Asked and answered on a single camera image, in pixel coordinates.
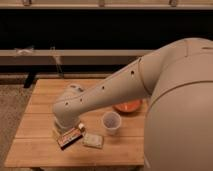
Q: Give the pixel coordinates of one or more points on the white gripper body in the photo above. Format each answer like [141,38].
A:
[66,124]

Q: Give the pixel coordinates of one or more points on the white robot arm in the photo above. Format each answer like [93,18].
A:
[177,79]

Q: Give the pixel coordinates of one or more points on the white sponge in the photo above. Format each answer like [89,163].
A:
[93,140]

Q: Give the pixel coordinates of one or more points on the white tube bottle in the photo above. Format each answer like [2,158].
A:
[81,127]

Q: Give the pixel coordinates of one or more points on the clear plastic cup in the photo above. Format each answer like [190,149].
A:
[111,122]

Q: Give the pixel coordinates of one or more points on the wooden table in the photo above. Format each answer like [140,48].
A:
[34,146]

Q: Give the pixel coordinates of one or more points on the orange bowl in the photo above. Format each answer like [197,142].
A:
[128,107]

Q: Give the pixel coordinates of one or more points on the grey wall rail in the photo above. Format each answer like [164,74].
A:
[68,57]

